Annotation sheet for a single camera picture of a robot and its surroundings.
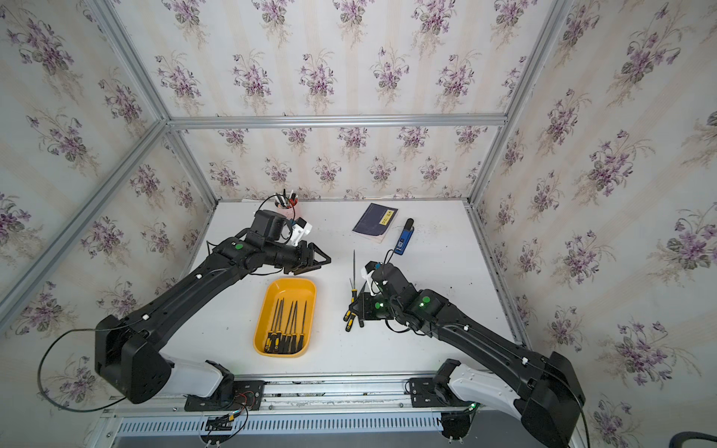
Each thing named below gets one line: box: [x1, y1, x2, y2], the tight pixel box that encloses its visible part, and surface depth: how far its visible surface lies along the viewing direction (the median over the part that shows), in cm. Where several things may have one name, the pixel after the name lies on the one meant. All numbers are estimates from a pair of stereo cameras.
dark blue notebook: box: [351, 202, 399, 244], surface depth 113 cm
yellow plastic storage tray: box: [253, 277, 317, 358], surface depth 88 cm
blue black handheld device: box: [393, 217, 415, 256], surface depth 109 cm
